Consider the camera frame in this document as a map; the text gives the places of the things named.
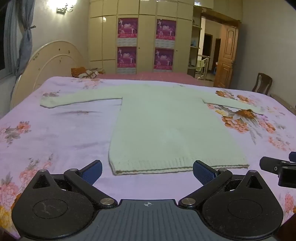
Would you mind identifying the dark wooden chair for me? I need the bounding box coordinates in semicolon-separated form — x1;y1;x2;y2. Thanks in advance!
252;72;273;96

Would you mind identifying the brown wooden door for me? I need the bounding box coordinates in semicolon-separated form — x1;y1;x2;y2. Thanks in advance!
214;23;238;88

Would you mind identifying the beige wardrobe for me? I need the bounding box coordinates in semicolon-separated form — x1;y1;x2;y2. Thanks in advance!
88;0;201;75

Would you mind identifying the pink bedsheet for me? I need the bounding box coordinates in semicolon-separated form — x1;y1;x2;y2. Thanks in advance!
97;71;215;87

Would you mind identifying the grey-blue curtain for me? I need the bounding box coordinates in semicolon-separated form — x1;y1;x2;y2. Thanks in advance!
5;0;35;77

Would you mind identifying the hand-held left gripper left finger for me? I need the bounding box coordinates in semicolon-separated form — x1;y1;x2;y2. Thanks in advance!
31;159;118;210

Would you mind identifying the orange pillow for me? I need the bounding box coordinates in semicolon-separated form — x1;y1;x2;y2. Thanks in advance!
71;67;86;78

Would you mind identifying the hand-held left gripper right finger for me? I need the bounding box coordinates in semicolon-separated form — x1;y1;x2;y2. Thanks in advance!
178;159;266;210

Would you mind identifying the floral pillow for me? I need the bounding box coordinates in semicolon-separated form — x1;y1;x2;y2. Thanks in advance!
79;68;104;78

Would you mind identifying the purple wall poster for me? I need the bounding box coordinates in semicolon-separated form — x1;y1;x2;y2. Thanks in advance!
154;47;174;70
117;17;138;39
117;46;137;68
156;19;176;40

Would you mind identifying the wooden door frame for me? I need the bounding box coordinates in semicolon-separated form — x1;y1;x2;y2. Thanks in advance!
201;13;242;29

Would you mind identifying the cream arched headboard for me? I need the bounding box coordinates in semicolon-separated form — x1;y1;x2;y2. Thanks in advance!
10;40;89;109

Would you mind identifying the dark window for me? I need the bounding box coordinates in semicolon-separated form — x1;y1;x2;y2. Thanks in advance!
0;7;7;72

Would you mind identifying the pale green knit sweater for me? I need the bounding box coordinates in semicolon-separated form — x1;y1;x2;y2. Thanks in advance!
40;83;265;176

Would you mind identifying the purple floral bedsheet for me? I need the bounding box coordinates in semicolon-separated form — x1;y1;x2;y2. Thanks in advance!
0;76;296;240

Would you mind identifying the wall lamp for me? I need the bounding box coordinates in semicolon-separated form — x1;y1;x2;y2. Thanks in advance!
56;2;74;14

